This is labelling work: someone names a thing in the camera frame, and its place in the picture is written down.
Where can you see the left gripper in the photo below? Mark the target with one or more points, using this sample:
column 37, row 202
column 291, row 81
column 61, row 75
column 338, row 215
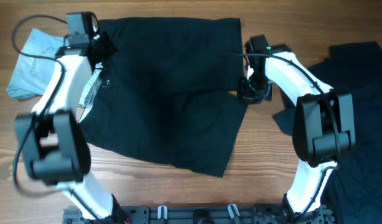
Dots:
column 113, row 48

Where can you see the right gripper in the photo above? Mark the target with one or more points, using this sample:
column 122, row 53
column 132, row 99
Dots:
column 246, row 93

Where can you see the black shorts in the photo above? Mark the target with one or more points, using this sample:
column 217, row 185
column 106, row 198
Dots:
column 167, row 93

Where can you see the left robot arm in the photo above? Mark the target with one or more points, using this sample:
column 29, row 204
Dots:
column 53, row 155

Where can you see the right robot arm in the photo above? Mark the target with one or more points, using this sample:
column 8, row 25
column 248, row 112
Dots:
column 323, row 129

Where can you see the pile of black clothes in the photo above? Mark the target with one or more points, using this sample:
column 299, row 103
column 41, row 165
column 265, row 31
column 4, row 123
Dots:
column 354, row 190

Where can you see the folded light blue jeans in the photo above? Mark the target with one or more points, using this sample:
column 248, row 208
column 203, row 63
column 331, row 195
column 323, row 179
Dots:
column 32, row 75

